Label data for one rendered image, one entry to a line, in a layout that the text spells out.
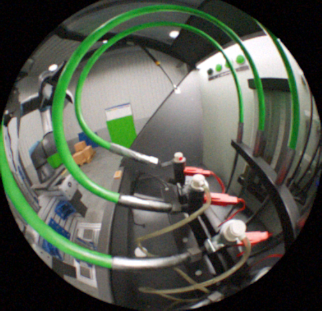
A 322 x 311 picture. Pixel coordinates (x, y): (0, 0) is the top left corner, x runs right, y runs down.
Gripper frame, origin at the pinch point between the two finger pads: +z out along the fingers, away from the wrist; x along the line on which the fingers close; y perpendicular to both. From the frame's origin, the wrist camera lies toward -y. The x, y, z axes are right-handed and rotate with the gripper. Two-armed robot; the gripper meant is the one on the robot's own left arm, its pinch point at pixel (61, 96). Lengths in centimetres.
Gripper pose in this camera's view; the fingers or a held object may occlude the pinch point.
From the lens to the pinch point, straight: 30.1
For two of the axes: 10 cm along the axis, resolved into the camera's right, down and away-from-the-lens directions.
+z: 7.9, 6.1, 0.7
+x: -0.6, 1.9, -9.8
